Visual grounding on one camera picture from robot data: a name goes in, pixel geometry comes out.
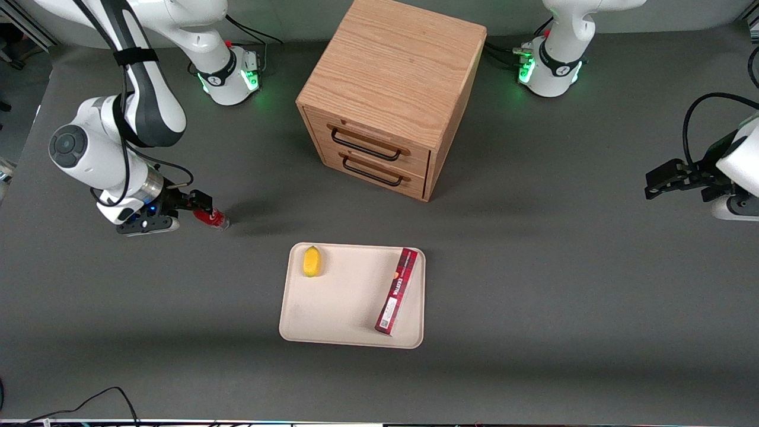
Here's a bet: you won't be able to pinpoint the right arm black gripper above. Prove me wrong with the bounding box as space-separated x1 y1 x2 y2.
148 180 213 220

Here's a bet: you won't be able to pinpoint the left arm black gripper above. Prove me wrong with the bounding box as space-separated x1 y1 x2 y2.
643 130 743 203

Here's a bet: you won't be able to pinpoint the red coke bottle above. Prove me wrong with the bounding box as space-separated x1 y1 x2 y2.
193 207 231 231

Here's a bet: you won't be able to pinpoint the cream plastic tray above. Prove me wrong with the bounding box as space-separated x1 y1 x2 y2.
278 242 427 350

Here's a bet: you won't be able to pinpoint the yellow lemon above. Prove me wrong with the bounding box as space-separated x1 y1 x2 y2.
302 245 323 278

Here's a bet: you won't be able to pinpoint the wooden drawer front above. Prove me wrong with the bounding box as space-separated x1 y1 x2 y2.
321 147 429 200
304 107 432 179

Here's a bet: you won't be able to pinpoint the red tartan shortbread box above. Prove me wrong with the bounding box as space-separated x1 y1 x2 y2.
374 247 420 337

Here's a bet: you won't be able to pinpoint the wooden drawer cabinet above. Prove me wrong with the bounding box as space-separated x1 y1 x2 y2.
295 0 489 203

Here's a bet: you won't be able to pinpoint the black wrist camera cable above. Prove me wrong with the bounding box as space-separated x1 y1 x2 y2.
127 147 195 192

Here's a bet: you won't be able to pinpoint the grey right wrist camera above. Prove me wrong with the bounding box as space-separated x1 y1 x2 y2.
115 215 181 237

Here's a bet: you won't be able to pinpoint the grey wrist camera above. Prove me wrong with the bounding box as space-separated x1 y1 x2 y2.
710 195 759 222
115 215 181 237

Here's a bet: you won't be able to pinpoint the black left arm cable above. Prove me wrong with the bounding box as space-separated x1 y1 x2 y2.
681 91 759 168

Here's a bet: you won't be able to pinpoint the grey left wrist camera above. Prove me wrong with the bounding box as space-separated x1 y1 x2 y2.
710 195 759 222

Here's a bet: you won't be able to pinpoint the black right arm cable harness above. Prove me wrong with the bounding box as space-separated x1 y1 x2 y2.
74 0 150 209

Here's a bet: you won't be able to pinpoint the black velcro strap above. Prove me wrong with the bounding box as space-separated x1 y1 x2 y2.
112 47 160 68

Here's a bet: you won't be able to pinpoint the black wire drawer handle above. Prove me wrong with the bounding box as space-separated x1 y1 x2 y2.
330 127 403 162
341 153 406 188

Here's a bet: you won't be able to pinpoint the black right base cables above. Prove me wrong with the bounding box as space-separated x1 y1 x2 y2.
224 14 284 47

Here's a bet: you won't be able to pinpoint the black base cables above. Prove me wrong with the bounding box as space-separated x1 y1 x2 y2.
224 14 284 47
483 40 534 69

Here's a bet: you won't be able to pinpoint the black table edge cable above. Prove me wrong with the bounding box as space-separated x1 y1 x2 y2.
0 386 141 427

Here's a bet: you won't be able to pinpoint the black left base cables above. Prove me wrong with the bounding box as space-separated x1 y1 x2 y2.
483 40 534 69

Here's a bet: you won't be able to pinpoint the aluminium frame profile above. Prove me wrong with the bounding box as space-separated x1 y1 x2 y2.
0 0 61 53

